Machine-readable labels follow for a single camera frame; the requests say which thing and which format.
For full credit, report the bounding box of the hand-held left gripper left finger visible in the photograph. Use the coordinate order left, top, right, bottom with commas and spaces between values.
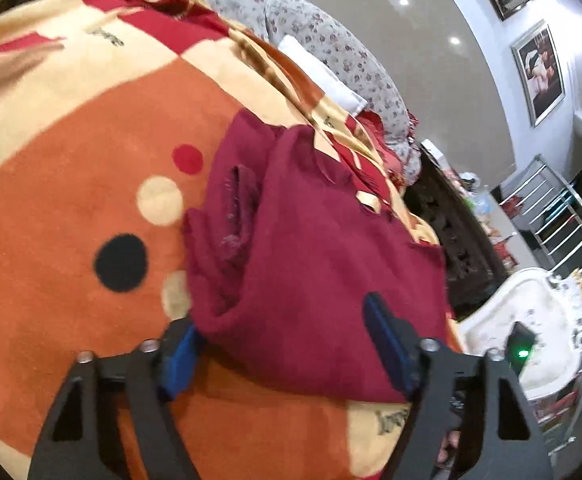
26, 319, 204, 480

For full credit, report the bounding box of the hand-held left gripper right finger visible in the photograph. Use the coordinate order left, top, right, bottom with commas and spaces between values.
362, 291, 554, 480

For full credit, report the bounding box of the maroon sweater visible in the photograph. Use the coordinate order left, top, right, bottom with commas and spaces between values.
182, 110, 454, 403

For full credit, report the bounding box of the white ornate upholstered chair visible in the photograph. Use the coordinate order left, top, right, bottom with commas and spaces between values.
458, 267, 582, 401

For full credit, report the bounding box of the dark carved wooden cabinet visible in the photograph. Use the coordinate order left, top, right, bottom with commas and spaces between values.
403, 152, 509, 321

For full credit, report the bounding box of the pile of packets and bags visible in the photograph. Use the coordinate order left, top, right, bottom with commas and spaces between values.
448, 170, 518, 271

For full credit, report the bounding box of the red cushion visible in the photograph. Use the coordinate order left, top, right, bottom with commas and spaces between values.
366, 110, 414, 186

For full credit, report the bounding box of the orange red printed blanket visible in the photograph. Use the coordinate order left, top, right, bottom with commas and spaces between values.
0, 0, 467, 480

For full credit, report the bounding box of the white pillow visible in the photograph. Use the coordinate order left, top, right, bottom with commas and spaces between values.
277, 35, 367, 116

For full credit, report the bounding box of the metal rail rack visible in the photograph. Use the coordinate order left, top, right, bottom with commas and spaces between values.
491, 154, 582, 461

